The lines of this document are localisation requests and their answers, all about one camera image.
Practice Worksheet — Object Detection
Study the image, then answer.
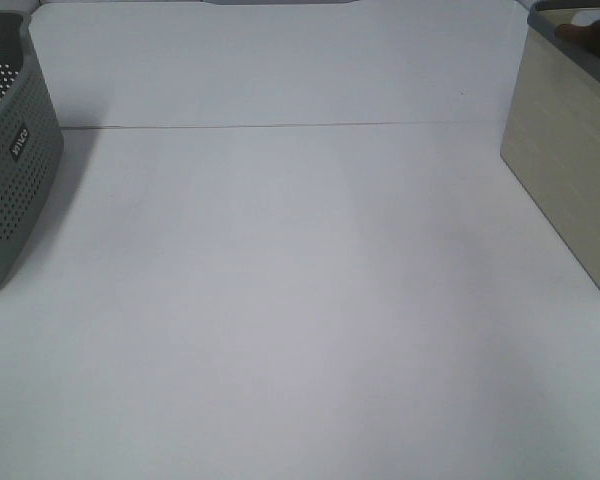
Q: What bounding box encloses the brown towel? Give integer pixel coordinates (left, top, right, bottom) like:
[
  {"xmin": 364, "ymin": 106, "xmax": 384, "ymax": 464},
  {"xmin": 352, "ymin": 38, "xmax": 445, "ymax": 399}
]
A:
[{"xmin": 555, "ymin": 20, "xmax": 600, "ymax": 56}]

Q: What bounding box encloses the beige basket with grey rim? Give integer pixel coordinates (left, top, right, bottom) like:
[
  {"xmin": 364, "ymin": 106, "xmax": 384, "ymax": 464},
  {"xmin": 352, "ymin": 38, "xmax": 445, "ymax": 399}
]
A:
[{"xmin": 500, "ymin": 1, "xmax": 600, "ymax": 290}]

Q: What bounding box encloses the grey perforated plastic basket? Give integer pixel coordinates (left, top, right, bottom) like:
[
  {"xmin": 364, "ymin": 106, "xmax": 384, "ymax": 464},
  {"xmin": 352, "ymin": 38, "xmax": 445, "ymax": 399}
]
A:
[{"xmin": 0, "ymin": 10, "xmax": 64, "ymax": 288}]

